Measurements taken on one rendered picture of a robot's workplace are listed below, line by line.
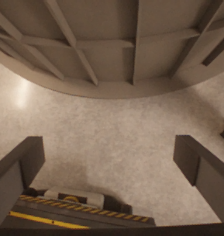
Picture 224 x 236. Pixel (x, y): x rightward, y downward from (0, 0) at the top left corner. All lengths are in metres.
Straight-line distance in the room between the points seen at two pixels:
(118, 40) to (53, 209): 0.58
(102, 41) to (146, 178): 0.66
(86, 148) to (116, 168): 0.19
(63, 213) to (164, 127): 0.59
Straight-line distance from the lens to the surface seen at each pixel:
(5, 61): 1.21
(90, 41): 0.58
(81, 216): 0.63
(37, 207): 0.68
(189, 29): 0.61
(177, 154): 0.17
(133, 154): 0.89
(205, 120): 0.97
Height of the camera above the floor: 0.88
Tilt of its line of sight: 81 degrees down
